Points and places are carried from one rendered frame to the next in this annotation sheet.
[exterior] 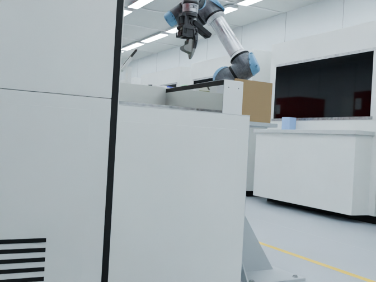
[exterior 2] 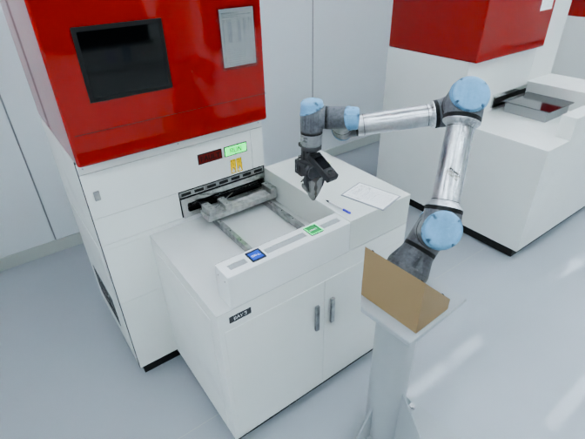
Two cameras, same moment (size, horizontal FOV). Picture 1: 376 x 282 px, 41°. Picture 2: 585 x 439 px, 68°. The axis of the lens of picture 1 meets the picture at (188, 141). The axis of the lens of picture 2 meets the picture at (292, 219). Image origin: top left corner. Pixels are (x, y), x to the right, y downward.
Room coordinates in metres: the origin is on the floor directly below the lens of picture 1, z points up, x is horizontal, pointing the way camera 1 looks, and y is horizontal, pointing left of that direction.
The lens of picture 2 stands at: (2.15, -1.33, 1.89)
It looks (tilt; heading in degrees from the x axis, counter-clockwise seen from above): 33 degrees down; 82
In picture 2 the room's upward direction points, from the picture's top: 2 degrees counter-clockwise
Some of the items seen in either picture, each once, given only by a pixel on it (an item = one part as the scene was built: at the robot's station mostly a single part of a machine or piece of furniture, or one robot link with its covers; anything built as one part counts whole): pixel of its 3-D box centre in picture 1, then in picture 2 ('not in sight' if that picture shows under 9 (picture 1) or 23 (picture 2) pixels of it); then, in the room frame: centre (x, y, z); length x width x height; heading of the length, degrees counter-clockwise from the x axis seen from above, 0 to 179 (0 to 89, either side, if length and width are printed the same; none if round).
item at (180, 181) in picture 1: (130, 202); (283, 299); (2.31, 0.25, 0.41); 0.96 x 0.64 x 0.82; 28
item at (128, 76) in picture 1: (125, 70); not in sight; (2.46, 0.32, 1.03); 0.06 x 0.04 x 0.13; 118
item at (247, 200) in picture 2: not in sight; (239, 203); (2.15, 0.43, 0.87); 0.36 x 0.08 x 0.03; 28
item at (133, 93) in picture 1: (112, 99); (332, 193); (2.58, 0.40, 0.89); 0.62 x 0.35 x 0.14; 118
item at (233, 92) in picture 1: (200, 100); (286, 257); (2.30, -0.05, 0.89); 0.55 x 0.09 x 0.14; 28
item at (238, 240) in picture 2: (142, 107); (235, 238); (2.11, 0.20, 0.84); 0.50 x 0.02 x 0.03; 118
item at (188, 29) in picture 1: (187, 26); (310, 159); (2.41, 0.03, 1.25); 0.09 x 0.08 x 0.12; 118
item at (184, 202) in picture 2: not in sight; (225, 193); (2.08, 0.49, 0.89); 0.44 x 0.02 x 0.10; 28
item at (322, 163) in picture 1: (334, 123); not in sight; (5.83, -1.68, 1.00); 1.80 x 1.08 x 2.00; 28
